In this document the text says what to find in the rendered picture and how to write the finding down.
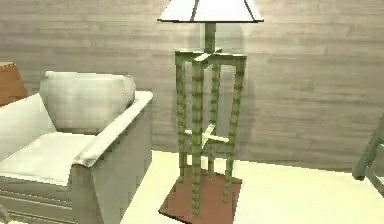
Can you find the green bamboo floor lamp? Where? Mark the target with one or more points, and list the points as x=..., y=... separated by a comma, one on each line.
x=197, y=133

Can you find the brown wooden furniture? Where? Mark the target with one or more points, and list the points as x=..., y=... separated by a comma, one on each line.
x=10, y=83

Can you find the pale grey cushion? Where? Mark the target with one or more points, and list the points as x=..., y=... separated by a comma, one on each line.
x=86, y=100

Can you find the pale grey armchair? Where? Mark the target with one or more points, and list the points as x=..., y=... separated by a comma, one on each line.
x=110, y=160

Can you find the grey-green chair frame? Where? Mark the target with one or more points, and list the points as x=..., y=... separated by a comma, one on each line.
x=370, y=156

